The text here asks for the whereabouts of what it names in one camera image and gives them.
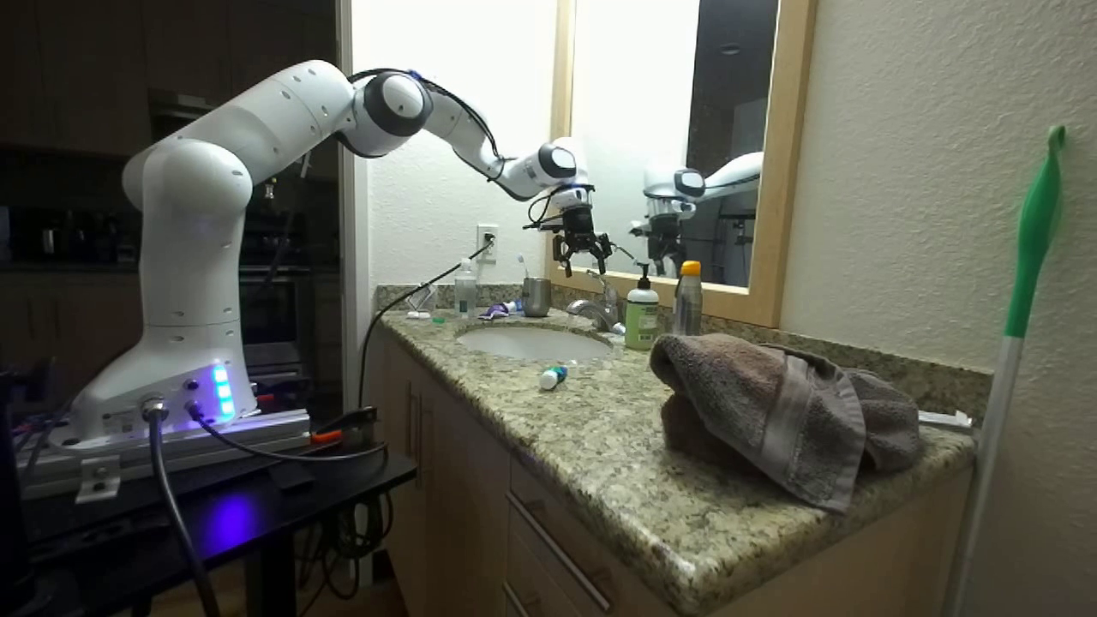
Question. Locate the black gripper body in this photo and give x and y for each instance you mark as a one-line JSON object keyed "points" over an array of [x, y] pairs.
{"points": [[566, 216]]}

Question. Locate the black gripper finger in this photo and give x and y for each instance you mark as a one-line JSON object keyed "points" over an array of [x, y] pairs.
{"points": [[601, 250], [566, 258]]}

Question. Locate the chrome sink faucet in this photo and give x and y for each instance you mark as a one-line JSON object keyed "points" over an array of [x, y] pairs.
{"points": [[601, 305]]}

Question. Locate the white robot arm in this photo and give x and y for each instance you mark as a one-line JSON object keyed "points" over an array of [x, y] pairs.
{"points": [[197, 182]]}

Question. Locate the grey metal cup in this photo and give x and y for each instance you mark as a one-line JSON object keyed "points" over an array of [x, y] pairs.
{"points": [[537, 295]]}

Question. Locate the green soap pump bottle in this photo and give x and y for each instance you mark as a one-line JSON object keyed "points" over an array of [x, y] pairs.
{"points": [[641, 312]]}

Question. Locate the spray can orange cap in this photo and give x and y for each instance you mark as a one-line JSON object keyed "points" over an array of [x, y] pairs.
{"points": [[691, 299]]}

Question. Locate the purple packet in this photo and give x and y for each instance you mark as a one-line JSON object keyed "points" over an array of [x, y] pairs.
{"points": [[497, 309]]}

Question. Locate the clear solution bottle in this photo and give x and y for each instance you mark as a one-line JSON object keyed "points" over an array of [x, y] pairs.
{"points": [[465, 289]]}

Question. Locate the white oval sink basin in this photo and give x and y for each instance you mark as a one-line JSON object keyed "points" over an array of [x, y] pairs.
{"points": [[533, 343]]}

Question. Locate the green white toothpaste tube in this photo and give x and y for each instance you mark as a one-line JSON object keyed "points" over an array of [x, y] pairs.
{"points": [[552, 373]]}

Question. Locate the brown folded towel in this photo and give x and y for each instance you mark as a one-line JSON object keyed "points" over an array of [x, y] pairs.
{"points": [[799, 420]]}

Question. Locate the wooden vanity cabinet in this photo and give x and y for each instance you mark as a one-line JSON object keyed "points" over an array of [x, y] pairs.
{"points": [[572, 503]]}

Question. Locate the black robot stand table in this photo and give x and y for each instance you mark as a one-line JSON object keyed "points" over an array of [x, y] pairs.
{"points": [[96, 560]]}

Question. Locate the white wall outlet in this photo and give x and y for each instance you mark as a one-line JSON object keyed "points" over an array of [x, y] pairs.
{"points": [[487, 242]]}

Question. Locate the wood framed wall mirror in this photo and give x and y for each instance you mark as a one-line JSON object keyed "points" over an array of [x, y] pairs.
{"points": [[687, 118]]}

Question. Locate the green handled broom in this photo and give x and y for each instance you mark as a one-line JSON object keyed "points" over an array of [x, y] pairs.
{"points": [[1033, 236]]}

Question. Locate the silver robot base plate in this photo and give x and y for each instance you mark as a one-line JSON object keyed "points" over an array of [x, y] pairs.
{"points": [[100, 467]]}

